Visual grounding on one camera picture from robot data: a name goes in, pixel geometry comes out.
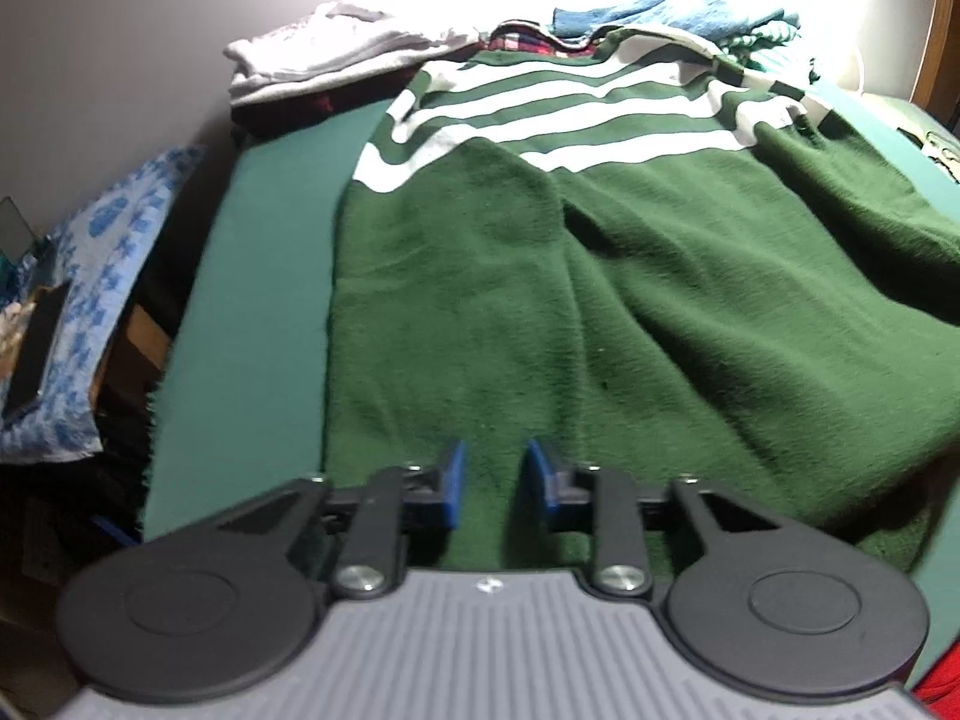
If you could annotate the green white-striped sweater plaid collar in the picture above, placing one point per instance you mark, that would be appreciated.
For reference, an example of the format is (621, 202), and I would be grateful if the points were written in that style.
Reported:
(600, 277)

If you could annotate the person's red jacket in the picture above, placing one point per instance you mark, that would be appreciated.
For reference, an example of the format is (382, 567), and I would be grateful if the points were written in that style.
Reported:
(943, 690)

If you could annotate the green white striped shirt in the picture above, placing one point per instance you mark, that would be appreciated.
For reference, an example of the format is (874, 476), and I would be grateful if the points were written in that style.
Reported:
(772, 45)

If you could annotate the wooden frame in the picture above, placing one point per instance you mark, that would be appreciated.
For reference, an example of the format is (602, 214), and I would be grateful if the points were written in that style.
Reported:
(937, 22)

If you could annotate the black phone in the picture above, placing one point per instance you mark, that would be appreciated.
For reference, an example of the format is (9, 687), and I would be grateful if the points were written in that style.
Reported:
(37, 349)

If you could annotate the cardboard box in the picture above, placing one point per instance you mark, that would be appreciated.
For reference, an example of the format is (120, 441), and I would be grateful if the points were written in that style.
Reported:
(139, 345)

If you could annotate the blue patterned towel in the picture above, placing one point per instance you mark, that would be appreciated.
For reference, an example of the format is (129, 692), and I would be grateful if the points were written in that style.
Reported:
(120, 240)

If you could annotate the olive printed cloth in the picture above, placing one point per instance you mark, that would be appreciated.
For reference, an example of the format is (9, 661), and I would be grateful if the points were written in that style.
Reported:
(937, 150)

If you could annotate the dark red folded garment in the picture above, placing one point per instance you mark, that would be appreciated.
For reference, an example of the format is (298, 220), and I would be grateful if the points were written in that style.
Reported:
(300, 109)

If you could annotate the white folded garment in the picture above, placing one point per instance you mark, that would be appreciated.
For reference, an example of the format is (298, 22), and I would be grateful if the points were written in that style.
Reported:
(330, 45)

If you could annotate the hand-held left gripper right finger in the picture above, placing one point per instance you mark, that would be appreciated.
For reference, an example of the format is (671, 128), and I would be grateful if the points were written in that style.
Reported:
(541, 484)

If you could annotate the blue knit sweater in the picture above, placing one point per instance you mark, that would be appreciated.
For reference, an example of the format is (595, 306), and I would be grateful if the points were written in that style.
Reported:
(675, 7)

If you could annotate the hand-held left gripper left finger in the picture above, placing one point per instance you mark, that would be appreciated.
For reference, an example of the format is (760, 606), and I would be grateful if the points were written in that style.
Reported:
(454, 484)

